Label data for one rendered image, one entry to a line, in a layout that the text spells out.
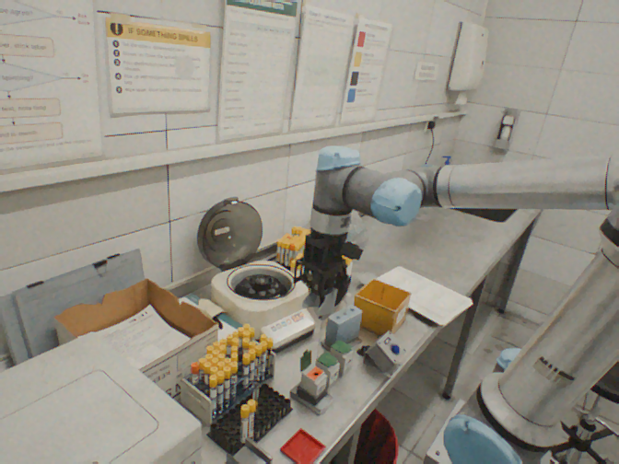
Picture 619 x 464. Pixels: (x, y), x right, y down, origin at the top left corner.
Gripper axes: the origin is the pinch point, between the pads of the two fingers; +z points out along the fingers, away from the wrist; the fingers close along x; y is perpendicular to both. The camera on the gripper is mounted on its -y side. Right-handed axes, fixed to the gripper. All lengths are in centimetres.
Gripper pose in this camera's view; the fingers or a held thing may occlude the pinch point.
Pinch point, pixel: (323, 312)
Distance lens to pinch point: 91.1
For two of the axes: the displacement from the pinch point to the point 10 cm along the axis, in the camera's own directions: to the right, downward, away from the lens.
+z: -1.0, 9.1, 4.0
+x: 7.9, 3.2, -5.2
